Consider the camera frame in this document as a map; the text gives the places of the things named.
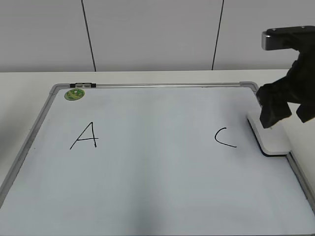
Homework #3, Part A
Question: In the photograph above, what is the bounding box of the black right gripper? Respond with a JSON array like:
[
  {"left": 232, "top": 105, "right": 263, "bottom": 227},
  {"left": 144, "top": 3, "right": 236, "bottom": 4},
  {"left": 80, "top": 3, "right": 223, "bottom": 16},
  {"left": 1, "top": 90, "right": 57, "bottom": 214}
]
[{"left": 256, "top": 48, "right": 315, "bottom": 128}]

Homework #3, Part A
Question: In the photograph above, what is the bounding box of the white whiteboard eraser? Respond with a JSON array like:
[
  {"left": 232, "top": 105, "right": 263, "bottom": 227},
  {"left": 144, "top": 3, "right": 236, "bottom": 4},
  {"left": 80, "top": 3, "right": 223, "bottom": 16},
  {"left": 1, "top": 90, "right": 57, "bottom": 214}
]
[{"left": 247, "top": 111, "right": 292, "bottom": 156}]

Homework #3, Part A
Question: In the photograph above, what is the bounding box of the white framed whiteboard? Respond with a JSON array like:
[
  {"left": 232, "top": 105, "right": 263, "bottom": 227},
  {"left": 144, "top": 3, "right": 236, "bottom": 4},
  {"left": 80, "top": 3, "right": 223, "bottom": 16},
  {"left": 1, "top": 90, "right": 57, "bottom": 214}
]
[{"left": 0, "top": 84, "right": 315, "bottom": 236}]

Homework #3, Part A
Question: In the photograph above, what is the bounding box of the black silver marker pen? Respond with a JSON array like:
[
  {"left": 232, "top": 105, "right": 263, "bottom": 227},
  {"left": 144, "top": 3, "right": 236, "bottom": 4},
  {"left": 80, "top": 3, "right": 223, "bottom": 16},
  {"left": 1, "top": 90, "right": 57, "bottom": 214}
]
[{"left": 69, "top": 83, "right": 96, "bottom": 88}]

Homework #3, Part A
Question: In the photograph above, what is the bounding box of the green round magnet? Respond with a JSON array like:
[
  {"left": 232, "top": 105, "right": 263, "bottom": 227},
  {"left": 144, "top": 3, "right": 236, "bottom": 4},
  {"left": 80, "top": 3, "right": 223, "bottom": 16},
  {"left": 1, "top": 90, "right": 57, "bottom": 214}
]
[{"left": 64, "top": 88, "right": 85, "bottom": 101}]

